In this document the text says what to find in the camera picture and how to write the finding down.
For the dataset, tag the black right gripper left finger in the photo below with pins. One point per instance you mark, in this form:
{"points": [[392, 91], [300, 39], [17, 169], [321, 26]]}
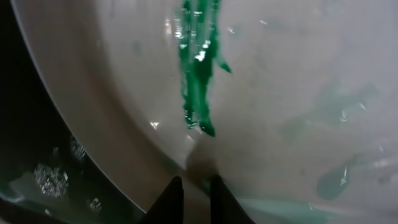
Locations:
{"points": [[169, 207]]}

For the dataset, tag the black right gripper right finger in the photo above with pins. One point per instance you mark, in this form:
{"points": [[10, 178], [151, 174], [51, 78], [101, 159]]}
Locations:
{"points": [[225, 209]]}

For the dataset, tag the white plate top stained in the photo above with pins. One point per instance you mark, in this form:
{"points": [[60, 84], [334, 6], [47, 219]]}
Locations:
{"points": [[292, 103]]}

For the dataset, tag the dark grey serving tray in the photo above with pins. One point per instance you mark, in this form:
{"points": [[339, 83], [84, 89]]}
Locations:
{"points": [[46, 175]]}

